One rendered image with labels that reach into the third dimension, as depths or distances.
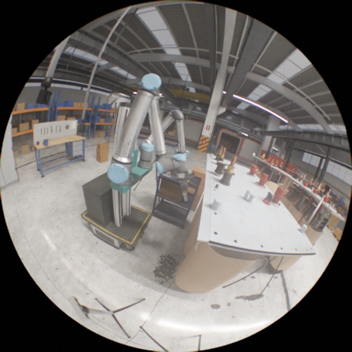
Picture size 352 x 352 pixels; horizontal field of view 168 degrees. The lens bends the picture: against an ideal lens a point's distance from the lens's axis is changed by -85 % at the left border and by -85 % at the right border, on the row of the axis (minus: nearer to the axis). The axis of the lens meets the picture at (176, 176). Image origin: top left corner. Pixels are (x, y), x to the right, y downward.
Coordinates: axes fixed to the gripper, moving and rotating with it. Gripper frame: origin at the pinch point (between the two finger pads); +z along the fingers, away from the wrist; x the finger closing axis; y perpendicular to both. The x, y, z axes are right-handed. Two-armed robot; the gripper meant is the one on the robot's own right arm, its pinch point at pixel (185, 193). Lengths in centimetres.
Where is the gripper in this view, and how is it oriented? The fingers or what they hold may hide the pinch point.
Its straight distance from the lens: 100.5
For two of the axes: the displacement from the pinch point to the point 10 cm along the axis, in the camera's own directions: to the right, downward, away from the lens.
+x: -0.6, 4.9, -8.7
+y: -9.8, 1.3, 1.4
